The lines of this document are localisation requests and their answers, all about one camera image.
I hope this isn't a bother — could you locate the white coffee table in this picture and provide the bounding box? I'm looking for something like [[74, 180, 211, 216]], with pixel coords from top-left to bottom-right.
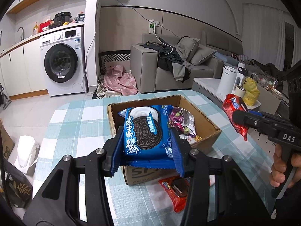
[[192, 77, 262, 110]]

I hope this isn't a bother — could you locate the blue cookie packet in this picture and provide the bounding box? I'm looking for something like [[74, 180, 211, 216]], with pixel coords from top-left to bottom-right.
[[119, 105, 176, 170]]

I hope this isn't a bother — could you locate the red cookie packet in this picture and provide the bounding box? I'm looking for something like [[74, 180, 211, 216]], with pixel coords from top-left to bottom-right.
[[159, 176, 191, 213]]

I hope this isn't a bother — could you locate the red snack packet blue logo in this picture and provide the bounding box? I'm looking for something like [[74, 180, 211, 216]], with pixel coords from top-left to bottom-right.
[[222, 94, 249, 142]]

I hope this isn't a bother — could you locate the yellow plastic bag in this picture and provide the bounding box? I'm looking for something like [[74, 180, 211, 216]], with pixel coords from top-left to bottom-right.
[[242, 76, 260, 106]]

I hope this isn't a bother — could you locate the grey sofa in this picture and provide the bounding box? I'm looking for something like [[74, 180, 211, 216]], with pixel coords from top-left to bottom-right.
[[130, 28, 245, 93]]

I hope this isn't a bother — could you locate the white green wall charger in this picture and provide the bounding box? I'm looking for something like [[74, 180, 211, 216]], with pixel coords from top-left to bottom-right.
[[149, 19, 160, 34]]

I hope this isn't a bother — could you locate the red box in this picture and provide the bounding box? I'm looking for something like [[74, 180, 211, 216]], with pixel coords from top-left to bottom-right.
[[39, 21, 55, 32]]

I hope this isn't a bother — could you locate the black bag gold print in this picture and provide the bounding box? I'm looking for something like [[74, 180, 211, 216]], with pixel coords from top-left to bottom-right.
[[5, 165, 33, 209]]

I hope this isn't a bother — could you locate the light blue pillow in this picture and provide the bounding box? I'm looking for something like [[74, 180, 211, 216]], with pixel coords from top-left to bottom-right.
[[213, 52, 239, 65]]

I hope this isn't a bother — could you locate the small purple snack bag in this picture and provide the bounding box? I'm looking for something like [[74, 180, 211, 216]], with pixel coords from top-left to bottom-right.
[[168, 107, 197, 137]]

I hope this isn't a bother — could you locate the white washing machine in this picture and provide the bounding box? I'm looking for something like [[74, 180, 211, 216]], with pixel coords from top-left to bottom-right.
[[39, 26, 88, 97]]

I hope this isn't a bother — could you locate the checked teal tablecloth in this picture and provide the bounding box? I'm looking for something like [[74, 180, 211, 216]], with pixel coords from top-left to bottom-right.
[[32, 89, 277, 226]]

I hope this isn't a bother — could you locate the white plastic bag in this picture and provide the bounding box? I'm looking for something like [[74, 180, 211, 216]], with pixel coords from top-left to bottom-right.
[[14, 135, 40, 177]]

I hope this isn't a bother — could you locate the white electric kettle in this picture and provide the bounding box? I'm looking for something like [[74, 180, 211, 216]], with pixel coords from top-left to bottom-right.
[[216, 65, 244, 97]]

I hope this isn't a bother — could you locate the white charging cable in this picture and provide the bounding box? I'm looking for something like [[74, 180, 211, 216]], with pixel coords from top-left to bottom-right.
[[155, 32, 174, 56]]

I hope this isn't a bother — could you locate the flat printed cardboard box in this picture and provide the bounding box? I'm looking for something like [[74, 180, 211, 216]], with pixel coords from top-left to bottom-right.
[[0, 119, 16, 160]]

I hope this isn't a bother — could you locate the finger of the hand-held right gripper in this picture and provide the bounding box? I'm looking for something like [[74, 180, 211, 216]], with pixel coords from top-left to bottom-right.
[[248, 110, 283, 122], [232, 109, 270, 136]]

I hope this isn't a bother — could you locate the dark blanket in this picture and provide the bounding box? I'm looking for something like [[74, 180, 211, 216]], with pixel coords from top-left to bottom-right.
[[247, 59, 287, 78]]

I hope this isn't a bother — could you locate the black pressure cooker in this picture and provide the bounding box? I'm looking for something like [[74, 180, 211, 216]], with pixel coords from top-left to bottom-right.
[[50, 12, 71, 27]]

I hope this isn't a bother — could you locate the person's right hand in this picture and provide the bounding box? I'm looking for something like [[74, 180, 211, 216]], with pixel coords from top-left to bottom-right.
[[269, 144, 301, 189]]

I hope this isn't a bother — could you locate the grey pillow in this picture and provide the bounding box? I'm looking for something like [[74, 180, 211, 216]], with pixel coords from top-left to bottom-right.
[[190, 45, 217, 66], [176, 36, 200, 63]]

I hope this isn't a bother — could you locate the white kitchen base cabinet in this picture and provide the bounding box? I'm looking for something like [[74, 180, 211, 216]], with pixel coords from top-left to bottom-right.
[[0, 39, 49, 99]]

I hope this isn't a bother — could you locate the grey storage box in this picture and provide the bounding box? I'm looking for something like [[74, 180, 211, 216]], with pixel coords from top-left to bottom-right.
[[259, 85, 283, 115]]

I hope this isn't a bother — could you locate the printed cardboard box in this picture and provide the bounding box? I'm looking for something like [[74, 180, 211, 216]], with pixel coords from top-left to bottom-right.
[[0, 119, 16, 160], [107, 95, 222, 185]]

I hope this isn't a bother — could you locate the pink cloth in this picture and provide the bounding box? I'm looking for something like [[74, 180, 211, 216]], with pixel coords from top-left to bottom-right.
[[103, 65, 139, 97]]

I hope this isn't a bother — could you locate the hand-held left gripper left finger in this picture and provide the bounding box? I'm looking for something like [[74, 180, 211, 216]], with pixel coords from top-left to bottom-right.
[[22, 125, 125, 226]]

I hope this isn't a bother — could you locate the beige cloth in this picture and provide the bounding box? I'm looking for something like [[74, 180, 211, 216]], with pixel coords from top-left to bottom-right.
[[93, 75, 113, 99]]

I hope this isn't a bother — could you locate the dark clothes pile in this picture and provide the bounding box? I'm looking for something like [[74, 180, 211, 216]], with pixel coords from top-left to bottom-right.
[[143, 40, 192, 82]]

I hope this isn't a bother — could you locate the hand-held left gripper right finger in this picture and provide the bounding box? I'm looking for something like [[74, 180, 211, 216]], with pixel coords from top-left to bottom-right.
[[170, 127, 278, 226]]

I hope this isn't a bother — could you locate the white curtain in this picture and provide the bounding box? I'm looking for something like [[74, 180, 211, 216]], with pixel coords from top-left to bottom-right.
[[242, 2, 285, 59]]

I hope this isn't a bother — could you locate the clear cracker packet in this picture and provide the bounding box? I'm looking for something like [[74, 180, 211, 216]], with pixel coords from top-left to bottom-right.
[[180, 134, 203, 146]]

